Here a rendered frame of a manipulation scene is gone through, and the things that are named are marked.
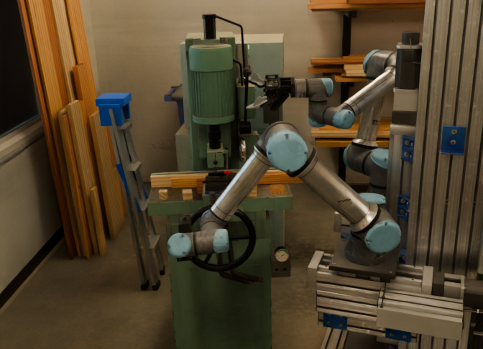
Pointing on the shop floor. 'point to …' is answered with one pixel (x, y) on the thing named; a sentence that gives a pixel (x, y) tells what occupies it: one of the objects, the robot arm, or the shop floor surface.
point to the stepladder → (121, 109)
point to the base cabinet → (223, 302)
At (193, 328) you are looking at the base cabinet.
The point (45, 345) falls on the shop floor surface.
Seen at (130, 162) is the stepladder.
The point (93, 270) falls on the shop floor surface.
